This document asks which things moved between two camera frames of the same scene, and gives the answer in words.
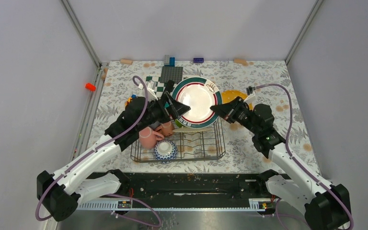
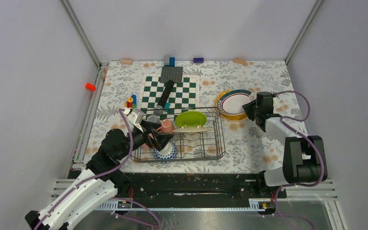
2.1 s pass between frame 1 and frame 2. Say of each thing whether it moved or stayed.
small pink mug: stayed
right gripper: moved
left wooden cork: stayed
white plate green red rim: moved
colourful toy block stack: stayed
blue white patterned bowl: stayed
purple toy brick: stayed
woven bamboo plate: stayed
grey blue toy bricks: stayed
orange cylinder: stayed
